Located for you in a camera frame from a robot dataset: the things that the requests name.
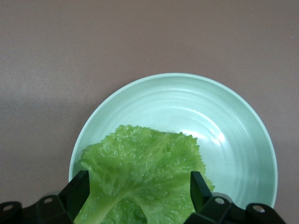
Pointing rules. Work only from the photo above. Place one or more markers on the brown table cover sheet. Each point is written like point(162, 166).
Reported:
point(70, 46)

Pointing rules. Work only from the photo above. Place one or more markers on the light green round plate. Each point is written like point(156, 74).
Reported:
point(187, 105)

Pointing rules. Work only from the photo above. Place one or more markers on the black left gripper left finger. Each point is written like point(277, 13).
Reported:
point(65, 203)

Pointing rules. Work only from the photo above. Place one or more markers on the green lettuce leaf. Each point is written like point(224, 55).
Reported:
point(144, 168)

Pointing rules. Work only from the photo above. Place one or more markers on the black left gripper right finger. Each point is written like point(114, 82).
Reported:
point(210, 207)

